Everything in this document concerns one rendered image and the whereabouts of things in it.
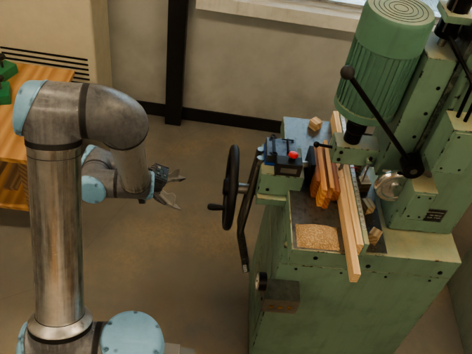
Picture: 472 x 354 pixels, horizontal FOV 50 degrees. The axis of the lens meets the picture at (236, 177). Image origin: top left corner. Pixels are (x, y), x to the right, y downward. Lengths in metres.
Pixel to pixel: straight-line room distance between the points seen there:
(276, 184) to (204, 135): 1.56
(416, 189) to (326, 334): 0.81
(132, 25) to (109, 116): 1.89
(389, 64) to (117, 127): 0.68
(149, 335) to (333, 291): 0.75
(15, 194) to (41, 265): 1.40
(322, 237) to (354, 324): 0.62
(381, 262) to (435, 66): 0.65
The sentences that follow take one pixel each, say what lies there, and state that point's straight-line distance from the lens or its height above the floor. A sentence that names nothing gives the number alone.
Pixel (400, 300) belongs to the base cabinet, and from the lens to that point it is 1.93.
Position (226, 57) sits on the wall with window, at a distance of 2.93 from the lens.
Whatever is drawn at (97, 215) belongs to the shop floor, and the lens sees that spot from 2.68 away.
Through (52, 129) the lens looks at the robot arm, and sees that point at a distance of 1.09.
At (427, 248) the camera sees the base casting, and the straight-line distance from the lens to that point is 1.77.
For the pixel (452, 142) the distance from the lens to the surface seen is 1.41.
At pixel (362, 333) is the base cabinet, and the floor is 0.30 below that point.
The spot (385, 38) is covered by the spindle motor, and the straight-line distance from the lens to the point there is 1.31.
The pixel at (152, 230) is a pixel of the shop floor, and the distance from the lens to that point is 2.61.
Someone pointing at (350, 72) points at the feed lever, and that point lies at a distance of 1.26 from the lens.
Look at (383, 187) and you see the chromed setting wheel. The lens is 1.57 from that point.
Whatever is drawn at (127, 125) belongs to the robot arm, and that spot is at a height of 1.35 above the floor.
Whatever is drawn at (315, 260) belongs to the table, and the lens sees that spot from 1.53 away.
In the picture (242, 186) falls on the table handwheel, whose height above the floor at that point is 0.83.
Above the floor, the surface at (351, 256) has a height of 0.94.
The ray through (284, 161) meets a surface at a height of 1.01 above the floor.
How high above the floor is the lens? 2.06
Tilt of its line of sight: 45 degrees down
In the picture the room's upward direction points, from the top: 10 degrees clockwise
